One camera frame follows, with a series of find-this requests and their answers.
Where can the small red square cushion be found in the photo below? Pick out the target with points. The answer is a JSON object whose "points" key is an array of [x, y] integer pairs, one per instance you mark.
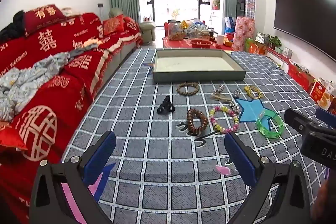
{"points": [[113, 24]]}

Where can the large red printed pillow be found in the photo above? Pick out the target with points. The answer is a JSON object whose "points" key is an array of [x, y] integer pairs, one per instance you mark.
{"points": [[43, 16]]}

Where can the sofa with red printed cover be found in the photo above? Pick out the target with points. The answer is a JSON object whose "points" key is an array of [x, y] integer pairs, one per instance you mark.
{"points": [[52, 82]]}

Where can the green translucent bangle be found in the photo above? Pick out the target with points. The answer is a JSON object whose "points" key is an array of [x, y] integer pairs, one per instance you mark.
{"points": [[263, 129]]}

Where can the coffee table with red cover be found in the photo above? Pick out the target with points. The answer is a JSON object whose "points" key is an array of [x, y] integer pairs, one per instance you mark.
{"points": [[178, 44]]}

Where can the orange and green bag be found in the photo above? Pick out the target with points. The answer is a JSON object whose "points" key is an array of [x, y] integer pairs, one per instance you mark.
{"points": [[254, 48]]}

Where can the silver heart pendant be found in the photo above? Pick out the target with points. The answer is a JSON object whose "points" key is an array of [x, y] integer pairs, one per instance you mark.
{"points": [[237, 92], [235, 108]]}

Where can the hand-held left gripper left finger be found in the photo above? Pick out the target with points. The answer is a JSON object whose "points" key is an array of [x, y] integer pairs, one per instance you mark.
{"points": [[101, 153]]}

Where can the potted green plant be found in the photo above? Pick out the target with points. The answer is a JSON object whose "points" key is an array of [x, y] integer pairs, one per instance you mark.
{"points": [[274, 41]]}

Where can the black hair claw clip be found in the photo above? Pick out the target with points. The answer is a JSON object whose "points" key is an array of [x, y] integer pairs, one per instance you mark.
{"points": [[166, 106]]}

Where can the shallow grey-green tray box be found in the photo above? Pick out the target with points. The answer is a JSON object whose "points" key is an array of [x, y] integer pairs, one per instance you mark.
{"points": [[194, 64]]}

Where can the grey checked mat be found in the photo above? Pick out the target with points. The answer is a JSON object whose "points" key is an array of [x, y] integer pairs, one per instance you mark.
{"points": [[157, 155]]}

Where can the white cup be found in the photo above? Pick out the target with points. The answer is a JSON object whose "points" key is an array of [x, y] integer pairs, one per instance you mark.
{"points": [[220, 39]]}

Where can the orange and white snack box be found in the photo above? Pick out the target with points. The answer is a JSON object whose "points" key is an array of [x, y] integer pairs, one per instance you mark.
{"points": [[323, 94]]}

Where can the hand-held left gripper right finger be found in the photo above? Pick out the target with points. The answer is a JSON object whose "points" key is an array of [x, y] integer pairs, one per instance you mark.
{"points": [[240, 155]]}

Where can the blue and white bag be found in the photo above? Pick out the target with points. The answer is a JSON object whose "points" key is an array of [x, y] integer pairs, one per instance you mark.
{"points": [[229, 24]]}

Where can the red patterned gift box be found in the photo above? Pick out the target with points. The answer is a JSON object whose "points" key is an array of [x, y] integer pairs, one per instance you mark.
{"points": [[244, 32]]}

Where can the grey-blue floral blanket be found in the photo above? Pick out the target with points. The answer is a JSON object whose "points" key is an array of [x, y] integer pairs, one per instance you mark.
{"points": [[23, 82]]}

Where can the red gift carton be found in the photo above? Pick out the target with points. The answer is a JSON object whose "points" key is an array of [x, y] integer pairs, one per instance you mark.
{"points": [[299, 74]]}

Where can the bowl of nuts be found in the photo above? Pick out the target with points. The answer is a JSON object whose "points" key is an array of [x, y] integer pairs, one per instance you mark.
{"points": [[177, 36]]}

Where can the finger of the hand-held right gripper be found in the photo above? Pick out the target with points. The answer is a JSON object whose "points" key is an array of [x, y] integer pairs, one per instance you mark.
{"points": [[296, 120], [326, 117]]}

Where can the red plastic basket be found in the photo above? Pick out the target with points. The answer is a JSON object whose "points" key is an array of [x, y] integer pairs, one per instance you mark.
{"points": [[200, 43]]}

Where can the small white box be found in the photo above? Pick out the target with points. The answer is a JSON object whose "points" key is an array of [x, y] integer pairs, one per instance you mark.
{"points": [[287, 52]]}

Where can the person's right hand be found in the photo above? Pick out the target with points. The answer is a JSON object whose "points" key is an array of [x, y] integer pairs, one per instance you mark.
{"points": [[326, 203]]}

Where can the black wall television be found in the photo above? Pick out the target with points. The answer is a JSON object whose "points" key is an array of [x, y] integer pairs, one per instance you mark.
{"points": [[307, 14]]}

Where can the clear plastic jar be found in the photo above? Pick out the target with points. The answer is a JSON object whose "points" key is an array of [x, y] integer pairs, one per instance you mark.
{"points": [[173, 28]]}

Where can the grey and white knotted cloth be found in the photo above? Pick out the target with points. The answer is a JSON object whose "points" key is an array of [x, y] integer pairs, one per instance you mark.
{"points": [[86, 47]]}

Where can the light green armchair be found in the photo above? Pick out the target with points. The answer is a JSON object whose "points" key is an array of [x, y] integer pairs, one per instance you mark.
{"points": [[147, 29]]}

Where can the black cloth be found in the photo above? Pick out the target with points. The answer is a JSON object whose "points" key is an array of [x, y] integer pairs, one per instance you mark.
{"points": [[11, 27]]}

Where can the silver foil bag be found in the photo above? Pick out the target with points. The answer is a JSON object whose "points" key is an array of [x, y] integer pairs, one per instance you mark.
{"points": [[260, 37]]}

